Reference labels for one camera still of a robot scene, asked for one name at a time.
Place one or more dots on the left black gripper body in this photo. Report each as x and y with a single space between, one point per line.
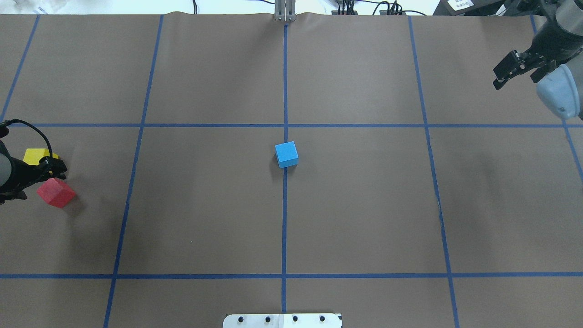
23 173

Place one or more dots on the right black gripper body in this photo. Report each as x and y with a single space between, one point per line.
548 49

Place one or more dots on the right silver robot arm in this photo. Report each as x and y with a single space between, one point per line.
561 90

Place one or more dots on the yellow wooden cube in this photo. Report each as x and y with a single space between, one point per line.
39 157

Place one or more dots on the white pedestal column base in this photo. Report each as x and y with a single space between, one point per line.
284 320

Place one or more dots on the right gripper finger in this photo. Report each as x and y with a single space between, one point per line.
512 64

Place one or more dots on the blue wooden cube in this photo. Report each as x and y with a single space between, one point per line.
286 154

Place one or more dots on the red wooden cube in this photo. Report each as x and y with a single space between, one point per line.
56 193

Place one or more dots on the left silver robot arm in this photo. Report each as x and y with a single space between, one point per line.
16 175

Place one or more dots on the aluminium frame post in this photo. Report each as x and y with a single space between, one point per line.
285 10

